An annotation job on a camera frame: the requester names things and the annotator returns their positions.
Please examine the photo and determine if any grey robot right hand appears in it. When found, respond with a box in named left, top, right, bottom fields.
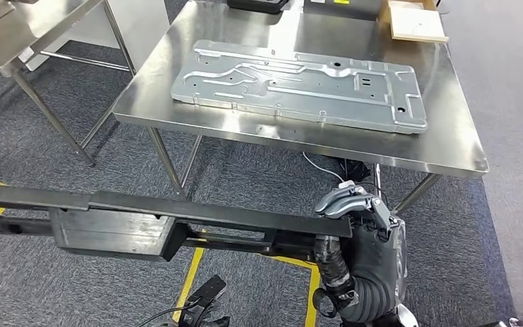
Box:
left=313, top=185, right=409, bottom=308

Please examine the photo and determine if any long black plastic part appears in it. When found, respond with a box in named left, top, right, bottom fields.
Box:
left=0, top=183, right=353, bottom=264

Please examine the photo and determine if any black power adapter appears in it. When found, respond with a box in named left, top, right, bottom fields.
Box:
left=333, top=157, right=372, bottom=181

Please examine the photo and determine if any black robot left foot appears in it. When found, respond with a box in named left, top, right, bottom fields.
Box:
left=178, top=274, right=227, bottom=327

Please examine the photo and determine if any grey stamped metal plate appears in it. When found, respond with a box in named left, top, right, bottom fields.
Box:
left=170, top=39, right=428, bottom=135

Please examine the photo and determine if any yellow floor tape square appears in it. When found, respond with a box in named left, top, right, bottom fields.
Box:
left=171, top=230, right=322, bottom=327

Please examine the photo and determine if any pale wooden board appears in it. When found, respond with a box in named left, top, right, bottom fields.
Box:
left=379, top=0, right=449, bottom=44

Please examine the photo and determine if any black case with labels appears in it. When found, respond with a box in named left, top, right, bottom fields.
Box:
left=303, top=0, right=384, bottom=22

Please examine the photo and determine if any stainless steel table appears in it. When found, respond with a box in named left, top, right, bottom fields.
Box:
left=0, top=0, right=136, bottom=168
left=112, top=0, right=490, bottom=215

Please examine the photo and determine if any black plastic tray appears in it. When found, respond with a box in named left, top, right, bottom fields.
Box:
left=226, top=0, right=290, bottom=15

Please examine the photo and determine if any white cabinet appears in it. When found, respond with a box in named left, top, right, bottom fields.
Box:
left=18, top=0, right=171, bottom=73

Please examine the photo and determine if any white power cable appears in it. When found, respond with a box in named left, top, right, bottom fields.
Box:
left=302, top=152, right=346, bottom=184

